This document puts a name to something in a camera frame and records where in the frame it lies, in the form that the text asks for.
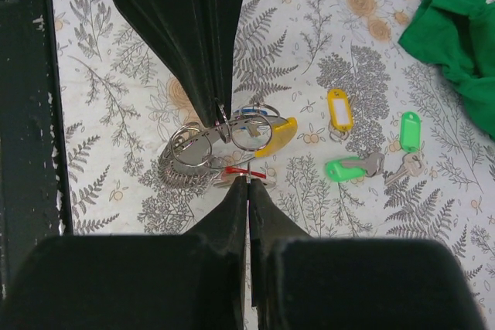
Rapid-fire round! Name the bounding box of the yellow tag key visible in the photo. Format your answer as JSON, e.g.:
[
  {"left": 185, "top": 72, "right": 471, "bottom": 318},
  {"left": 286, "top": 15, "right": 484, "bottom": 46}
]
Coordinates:
[{"left": 327, "top": 89, "right": 353, "bottom": 141}]

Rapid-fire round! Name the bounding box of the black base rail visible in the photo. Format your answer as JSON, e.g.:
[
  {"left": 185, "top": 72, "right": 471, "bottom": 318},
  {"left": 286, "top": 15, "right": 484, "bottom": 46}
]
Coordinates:
[{"left": 1, "top": 0, "right": 72, "bottom": 298}]

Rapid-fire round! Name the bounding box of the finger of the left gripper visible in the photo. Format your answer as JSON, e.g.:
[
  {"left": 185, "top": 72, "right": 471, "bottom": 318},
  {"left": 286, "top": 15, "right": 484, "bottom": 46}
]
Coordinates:
[
  {"left": 113, "top": 0, "right": 217, "bottom": 127},
  {"left": 213, "top": 0, "right": 243, "bottom": 114}
]

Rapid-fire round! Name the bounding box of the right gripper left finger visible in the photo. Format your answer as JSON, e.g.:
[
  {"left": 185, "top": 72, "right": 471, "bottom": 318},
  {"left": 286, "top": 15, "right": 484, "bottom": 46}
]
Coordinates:
[{"left": 1, "top": 179, "right": 248, "bottom": 329}]

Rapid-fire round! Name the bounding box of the blue tag key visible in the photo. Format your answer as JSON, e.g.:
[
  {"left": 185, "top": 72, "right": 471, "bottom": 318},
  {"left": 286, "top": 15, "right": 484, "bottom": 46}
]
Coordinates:
[{"left": 231, "top": 107, "right": 268, "bottom": 120}]

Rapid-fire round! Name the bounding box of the floral patterned table mat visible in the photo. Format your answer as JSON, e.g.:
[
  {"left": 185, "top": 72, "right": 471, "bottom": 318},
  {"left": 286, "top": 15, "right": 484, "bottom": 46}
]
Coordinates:
[{"left": 53, "top": 0, "right": 494, "bottom": 313}]

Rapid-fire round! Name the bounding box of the red tag key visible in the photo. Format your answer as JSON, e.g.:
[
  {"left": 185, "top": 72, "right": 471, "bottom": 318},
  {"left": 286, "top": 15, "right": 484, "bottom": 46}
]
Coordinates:
[{"left": 213, "top": 166, "right": 275, "bottom": 189}]

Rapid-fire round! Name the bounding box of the yellow-handled metal key organizer ring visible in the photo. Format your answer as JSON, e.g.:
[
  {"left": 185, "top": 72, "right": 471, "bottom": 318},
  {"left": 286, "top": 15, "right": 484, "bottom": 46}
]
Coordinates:
[{"left": 156, "top": 96, "right": 299, "bottom": 196}]

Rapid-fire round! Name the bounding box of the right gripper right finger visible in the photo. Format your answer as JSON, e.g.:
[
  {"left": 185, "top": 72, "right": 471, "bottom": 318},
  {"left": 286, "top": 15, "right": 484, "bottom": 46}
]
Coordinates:
[{"left": 249, "top": 181, "right": 485, "bottom": 329}]

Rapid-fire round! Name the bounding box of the green tag key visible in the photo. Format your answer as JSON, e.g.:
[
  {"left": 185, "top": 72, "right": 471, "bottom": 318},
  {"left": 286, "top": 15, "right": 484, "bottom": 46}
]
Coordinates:
[
  {"left": 384, "top": 111, "right": 424, "bottom": 186},
  {"left": 324, "top": 152, "right": 385, "bottom": 182}
]

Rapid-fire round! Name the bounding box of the crumpled green cloth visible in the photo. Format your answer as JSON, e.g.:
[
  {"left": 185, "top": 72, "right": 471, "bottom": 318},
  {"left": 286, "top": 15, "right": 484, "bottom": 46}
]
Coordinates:
[{"left": 399, "top": 0, "right": 494, "bottom": 137}]

